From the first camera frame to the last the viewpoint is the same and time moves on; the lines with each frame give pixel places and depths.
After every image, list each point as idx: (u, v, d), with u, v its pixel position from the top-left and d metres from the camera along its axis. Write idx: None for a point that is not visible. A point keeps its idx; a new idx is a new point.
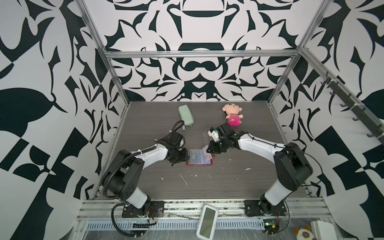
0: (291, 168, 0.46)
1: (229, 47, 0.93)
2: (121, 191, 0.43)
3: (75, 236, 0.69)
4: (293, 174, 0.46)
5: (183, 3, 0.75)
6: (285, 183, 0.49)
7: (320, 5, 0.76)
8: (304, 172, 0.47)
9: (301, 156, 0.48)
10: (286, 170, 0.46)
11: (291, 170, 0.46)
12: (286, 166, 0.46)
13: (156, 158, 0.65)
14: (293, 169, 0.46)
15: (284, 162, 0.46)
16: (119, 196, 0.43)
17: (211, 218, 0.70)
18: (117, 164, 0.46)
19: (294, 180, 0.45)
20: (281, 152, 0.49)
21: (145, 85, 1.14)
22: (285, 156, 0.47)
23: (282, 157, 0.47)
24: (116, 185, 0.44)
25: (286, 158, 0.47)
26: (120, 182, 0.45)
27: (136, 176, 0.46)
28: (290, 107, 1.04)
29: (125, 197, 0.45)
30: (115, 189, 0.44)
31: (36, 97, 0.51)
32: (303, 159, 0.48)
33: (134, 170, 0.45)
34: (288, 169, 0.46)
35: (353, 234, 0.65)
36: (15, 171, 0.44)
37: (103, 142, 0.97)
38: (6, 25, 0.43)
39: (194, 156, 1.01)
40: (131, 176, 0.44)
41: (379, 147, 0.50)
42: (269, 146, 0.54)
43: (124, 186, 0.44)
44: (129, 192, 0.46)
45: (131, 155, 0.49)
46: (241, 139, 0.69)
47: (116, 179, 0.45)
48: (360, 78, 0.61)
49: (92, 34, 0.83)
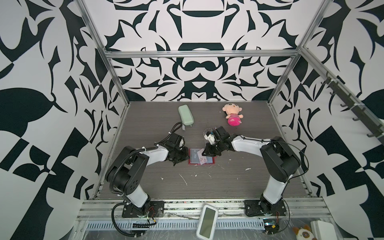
0: (277, 160, 0.49)
1: (229, 47, 0.93)
2: (126, 186, 0.44)
3: (75, 236, 0.69)
4: (279, 164, 0.49)
5: (183, 3, 0.75)
6: (275, 174, 0.52)
7: (320, 5, 0.76)
8: (291, 162, 0.50)
9: (286, 147, 0.51)
10: (273, 162, 0.49)
11: (276, 160, 0.49)
12: (272, 157, 0.49)
13: (157, 158, 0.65)
14: (279, 159, 0.49)
15: (270, 153, 0.50)
16: (124, 191, 0.44)
17: (211, 218, 0.70)
18: (122, 159, 0.48)
19: (281, 169, 0.48)
20: (267, 145, 0.54)
21: (145, 85, 1.14)
22: (270, 148, 0.51)
23: (268, 150, 0.50)
24: (121, 179, 0.45)
25: (272, 149, 0.50)
26: (125, 176, 0.46)
27: (141, 171, 0.47)
28: (290, 107, 1.04)
29: (128, 192, 0.46)
30: (119, 184, 0.45)
31: (36, 96, 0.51)
32: (289, 149, 0.51)
33: (139, 165, 0.47)
34: (275, 160, 0.49)
35: (353, 234, 0.65)
36: (15, 171, 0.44)
37: (103, 142, 0.97)
38: (6, 25, 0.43)
39: (195, 156, 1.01)
40: (136, 170, 0.46)
41: (379, 147, 0.55)
42: (257, 142, 0.58)
43: (129, 181, 0.45)
44: (132, 187, 0.47)
45: (135, 151, 0.52)
46: (235, 141, 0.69)
47: (121, 174, 0.46)
48: (360, 79, 0.61)
49: (92, 34, 0.83)
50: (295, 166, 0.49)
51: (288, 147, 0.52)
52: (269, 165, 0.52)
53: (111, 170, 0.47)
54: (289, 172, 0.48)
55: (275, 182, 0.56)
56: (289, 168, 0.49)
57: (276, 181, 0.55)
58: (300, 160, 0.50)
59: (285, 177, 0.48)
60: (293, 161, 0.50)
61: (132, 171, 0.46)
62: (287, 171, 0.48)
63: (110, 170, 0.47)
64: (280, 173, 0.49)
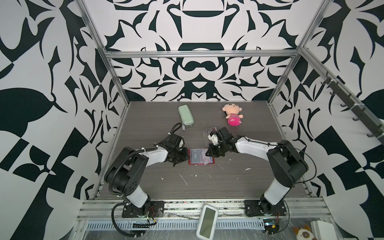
0: (284, 165, 0.47)
1: (229, 47, 0.93)
2: (125, 187, 0.44)
3: (75, 236, 0.69)
4: (287, 169, 0.47)
5: (183, 3, 0.75)
6: (281, 179, 0.50)
7: (320, 5, 0.76)
8: (298, 168, 0.48)
9: (293, 151, 0.50)
10: (280, 167, 0.48)
11: (284, 166, 0.47)
12: (279, 162, 0.47)
13: (157, 159, 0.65)
14: (287, 165, 0.48)
15: (278, 159, 0.48)
16: (123, 192, 0.44)
17: (211, 218, 0.70)
18: (122, 160, 0.48)
19: (288, 175, 0.46)
20: (274, 149, 0.52)
21: (145, 85, 1.14)
22: (278, 153, 0.49)
23: (275, 154, 0.49)
24: (120, 180, 0.45)
25: (279, 155, 0.48)
26: (125, 177, 0.46)
27: (140, 172, 0.47)
28: (290, 107, 1.04)
29: (127, 193, 0.45)
30: (118, 185, 0.45)
31: (36, 96, 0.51)
32: (296, 154, 0.49)
33: (139, 166, 0.46)
34: (282, 165, 0.47)
35: (353, 234, 0.65)
36: (15, 171, 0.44)
37: (103, 142, 0.97)
38: (6, 25, 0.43)
39: (196, 156, 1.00)
40: (135, 171, 0.46)
41: (379, 147, 0.55)
42: (263, 145, 0.56)
43: (128, 182, 0.45)
44: (131, 188, 0.46)
45: (135, 152, 0.51)
46: (239, 142, 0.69)
47: (120, 174, 0.46)
48: (360, 79, 0.61)
49: (92, 34, 0.83)
50: (302, 172, 0.48)
51: (295, 151, 0.50)
52: (275, 170, 0.50)
53: (110, 171, 0.47)
54: (296, 178, 0.47)
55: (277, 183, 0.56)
56: (296, 174, 0.47)
57: (280, 185, 0.54)
58: (306, 165, 0.49)
59: (292, 183, 0.46)
60: (300, 166, 0.49)
61: (131, 172, 0.46)
62: (294, 177, 0.47)
63: (110, 171, 0.47)
64: (287, 178, 0.47)
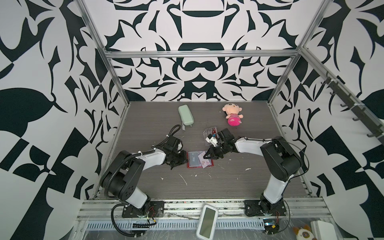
0: (277, 158, 0.50)
1: (229, 47, 0.93)
2: (121, 191, 0.43)
3: (76, 236, 0.69)
4: (280, 162, 0.49)
5: (183, 3, 0.75)
6: (275, 173, 0.52)
7: (320, 5, 0.76)
8: (292, 161, 0.50)
9: (288, 147, 0.52)
10: (273, 160, 0.50)
11: (276, 158, 0.50)
12: (272, 155, 0.50)
13: (154, 161, 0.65)
14: (280, 157, 0.50)
15: (270, 151, 0.51)
16: (119, 197, 0.43)
17: (211, 218, 0.70)
18: (118, 165, 0.47)
19: (281, 168, 0.49)
20: (268, 144, 0.55)
21: (145, 85, 1.14)
22: (271, 146, 0.52)
23: (268, 148, 0.51)
24: (116, 185, 0.44)
25: (272, 148, 0.51)
26: (121, 182, 0.45)
27: (137, 176, 0.46)
28: (290, 107, 1.04)
29: (123, 198, 0.44)
30: (114, 190, 0.44)
31: (36, 96, 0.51)
32: (290, 149, 0.52)
33: (135, 169, 0.46)
34: (275, 158, 0.50)
35: (353, 234, 0.65)
36: (15, 171, 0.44)
37: (103, 142, 0.97)
38: (6, 25, 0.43)
39: (194, 159, 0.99)
40: (131, 175, 0.45)
41: (379, 147, 0.55)
42: (258, 142, 0.60)
43: (125, 186, 0.44)
44: (127, 194, 0.45)
45: (131, 156, 0.50)
46: (238, 142, 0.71)
47: (116, 179, 0.45)
48: (360, 78, 0.61)
49: (92, 34, 0.83)
50: (297, 166, 0.49)
51: (290, 147, 0.52)
52: (270, 164, 0.53)
53: (106, 176, 0.46)
54: (290, 172, 0.48)
55: (275, 181, 0.57)
56: (290, 167, 0.49)
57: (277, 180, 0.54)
58: (301, 160, 0.50)
59: (286, 176, 0.48)
60: (294, 160, 0.50)
61: (127, 176, 0.45)
62: (288, 170, 0.48)
63: (106, 176, 0.46)
64: (280, 172, 0.49)
